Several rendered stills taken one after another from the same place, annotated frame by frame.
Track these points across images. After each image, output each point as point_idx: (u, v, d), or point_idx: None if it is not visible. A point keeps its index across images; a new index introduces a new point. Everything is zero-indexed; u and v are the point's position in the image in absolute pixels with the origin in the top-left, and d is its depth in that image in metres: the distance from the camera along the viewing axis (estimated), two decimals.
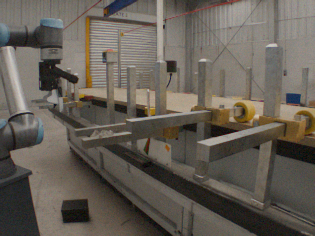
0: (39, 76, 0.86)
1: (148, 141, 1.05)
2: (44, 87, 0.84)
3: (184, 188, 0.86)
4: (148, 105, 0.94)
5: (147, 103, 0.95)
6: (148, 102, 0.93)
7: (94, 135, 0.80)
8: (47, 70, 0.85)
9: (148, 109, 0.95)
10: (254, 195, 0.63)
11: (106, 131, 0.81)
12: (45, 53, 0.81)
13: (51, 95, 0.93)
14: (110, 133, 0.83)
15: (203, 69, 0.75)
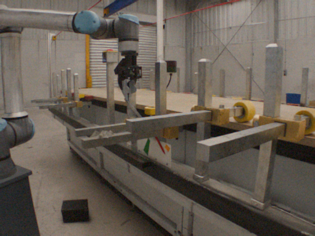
0: (131, 66, 0.97)
1: (158, 141, 0.98)
2: (138, 75, 1.02)
3: (184, 188, 0.86)
4: (133, 107, 1.04)
5: (132, 109, 1.05)
6: (131, 104, 1.05)
7: (94, 135, 0.80)
8: None
9: (135, 111, 1.04)
10: (254, 195, 0.63)
11: (106, 132, 0.81)
12: (139, 46, 1.00)
13: (126, 87, 1.03)
14: (110, 133, 0.83)
15: (203, 69, 0.75)
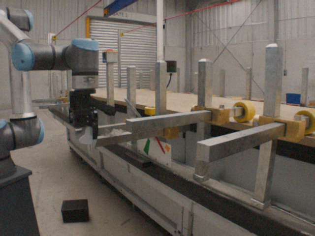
0: (70, 108, 0.75)
1: (158, 141, 0.98)
2: (78, 122, 0.73)
3: (184, 188, 0.86)
4: (133, 107, 1.04)
5: (132, 109, 1.05)
6: (131, 104, 1.05)
7: (105, 134, 0.82)
8: (80, 101, 0.74)
9: (135, 111, 1.04)
10: (254, 195, 0.63)
11: (116, 130, 0.84)
12: (79, 81, 0.70)
13: None
14: (121, 132, 0.86)
15: (203, 69, 0.75)
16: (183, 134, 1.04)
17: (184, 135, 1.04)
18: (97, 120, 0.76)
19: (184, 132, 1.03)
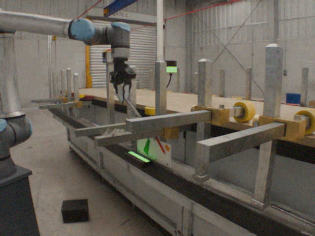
0: None
1: (158, 141, 0.98)
2: (112, 80, 1.11)
3: (184, 188, 0.86)
4: (133, 107, 1.04)
5: (132, 109, 1.05)
6: (131, 104, 1.05)
7: (107, 133, 0.83)
8: (116, 66, 1.09)
9: (135, 111, 1.04)
10: (254, 195, 0.63)
11: (118, 130, 0.84)
12: (111, 53, 1.08)
13: (123, 90, 1.11)
14: (122, 132, 0.86)
15: (203, 69, 0.75)
16: (183, 134, 1.04)
17: (185, 135, 1.04)
18: (117, 80, 1.05)
19: (185, 132, 1.04)
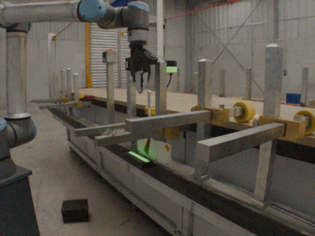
0: None
1: (147, 141, 1.05)
2: (129, 67, 0.97)
3: (184, 188, 0.86)
4: (149, 105, 0.94)
5: (147, 104, 0.94)
6: (149, 102, 0.93)
7: (107, 133, 0.83)
8: (133, 51, 0.96)
9: (148, 109, 0.95)
10: (254, 195, 0.63)
11: (118, 130, 0.84)
12: (127, 36, 0.94)
13: (141, 79, 0.98)
14: (122, 132, 0.86)
15: (203, 69, 0.75)
16: (183, 134, 1.04)
17: (185, 135, 1.04)
18: (135, 66, 0.92)
19: (185, 132, 1.04)
